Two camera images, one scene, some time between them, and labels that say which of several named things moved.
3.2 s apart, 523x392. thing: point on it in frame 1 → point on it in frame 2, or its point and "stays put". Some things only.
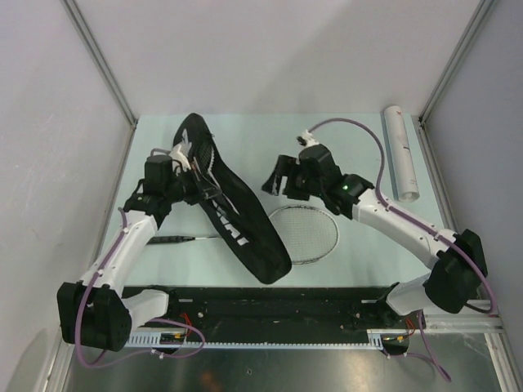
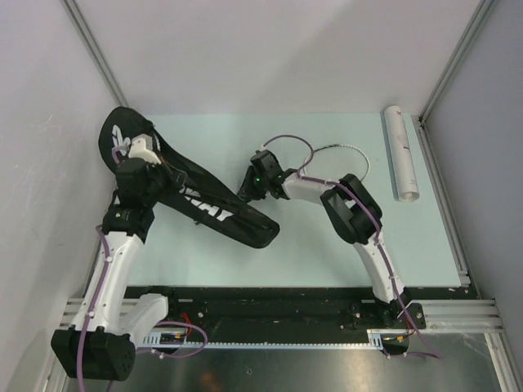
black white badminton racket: [307, 234] → [336, 145]
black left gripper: [202, 189] → [174, 176]
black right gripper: [286, 166] → [247, 192]
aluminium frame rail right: [496, 331] stays put
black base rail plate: [220, 311] stays put
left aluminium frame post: [99, 58] stays put
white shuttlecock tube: [407, 179] stays put
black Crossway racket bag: [236, 211] → [199, 197]
